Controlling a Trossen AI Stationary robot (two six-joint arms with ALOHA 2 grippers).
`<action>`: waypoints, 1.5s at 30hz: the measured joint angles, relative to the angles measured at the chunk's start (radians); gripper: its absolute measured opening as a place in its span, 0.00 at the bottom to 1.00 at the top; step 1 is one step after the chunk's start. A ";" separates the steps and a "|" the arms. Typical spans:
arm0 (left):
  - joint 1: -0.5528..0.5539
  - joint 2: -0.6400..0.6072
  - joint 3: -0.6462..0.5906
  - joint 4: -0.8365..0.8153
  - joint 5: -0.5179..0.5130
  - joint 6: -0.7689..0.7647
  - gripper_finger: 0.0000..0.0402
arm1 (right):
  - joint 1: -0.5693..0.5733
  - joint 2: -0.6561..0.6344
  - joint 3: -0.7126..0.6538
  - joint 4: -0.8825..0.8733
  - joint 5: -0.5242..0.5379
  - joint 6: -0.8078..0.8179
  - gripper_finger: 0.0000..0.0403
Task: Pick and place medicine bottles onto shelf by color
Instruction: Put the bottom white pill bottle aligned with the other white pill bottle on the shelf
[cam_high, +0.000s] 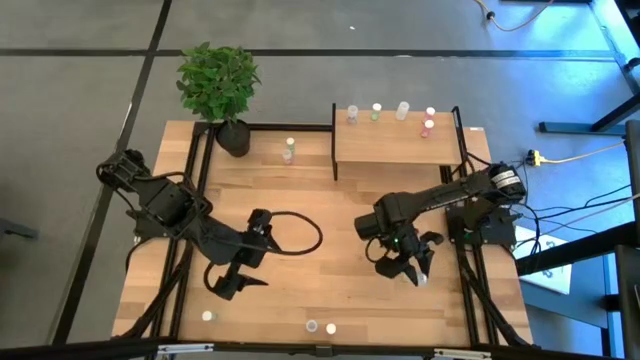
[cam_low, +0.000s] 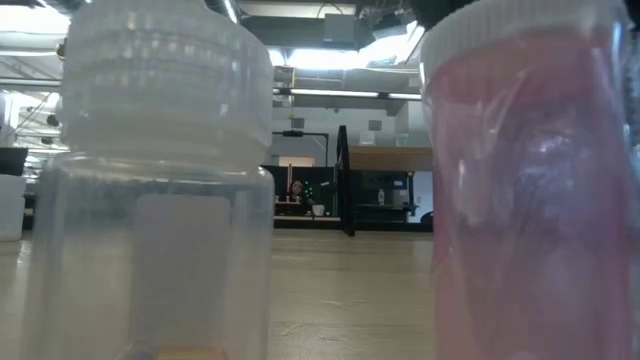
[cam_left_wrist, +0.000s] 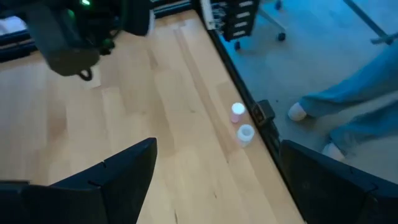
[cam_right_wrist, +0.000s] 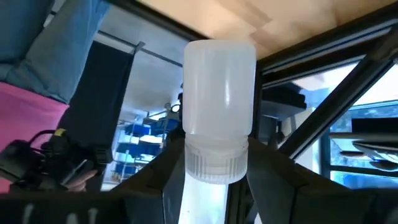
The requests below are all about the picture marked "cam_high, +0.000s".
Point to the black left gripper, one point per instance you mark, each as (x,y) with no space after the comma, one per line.
(247,250)

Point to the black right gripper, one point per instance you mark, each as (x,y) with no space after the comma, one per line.
(400,260)

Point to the clear bottle pink pills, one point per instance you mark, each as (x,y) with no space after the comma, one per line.
(287,157)

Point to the green vial white cap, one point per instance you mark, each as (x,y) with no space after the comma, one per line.
(290,143)

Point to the clear bottle white pills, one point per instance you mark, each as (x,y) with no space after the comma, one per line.
(352,114)

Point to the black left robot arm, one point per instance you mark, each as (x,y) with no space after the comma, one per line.
(165,205)

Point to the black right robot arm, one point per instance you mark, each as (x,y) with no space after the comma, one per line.
(440,195)

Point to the clear bottle translucent cap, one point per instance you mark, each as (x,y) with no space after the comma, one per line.
(311,326)

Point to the black round container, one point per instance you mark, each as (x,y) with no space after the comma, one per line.
(234,140)

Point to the white sheet blue print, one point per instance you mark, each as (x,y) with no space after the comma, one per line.
(550,270)

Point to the green leafy plant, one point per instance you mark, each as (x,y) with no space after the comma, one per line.
(217,82)

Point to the grey chair foot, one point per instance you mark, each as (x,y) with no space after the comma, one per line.
(15,229)

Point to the silver aluminium post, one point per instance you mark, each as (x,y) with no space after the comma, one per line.
(462,354)
(185,348)

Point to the black table-level camera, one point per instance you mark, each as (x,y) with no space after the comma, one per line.
(324,351)

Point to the wooden shelf black frame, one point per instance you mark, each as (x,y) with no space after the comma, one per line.
(395,145)

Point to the black desk leg frame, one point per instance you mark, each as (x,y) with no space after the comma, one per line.
(575,128)
(575,250)

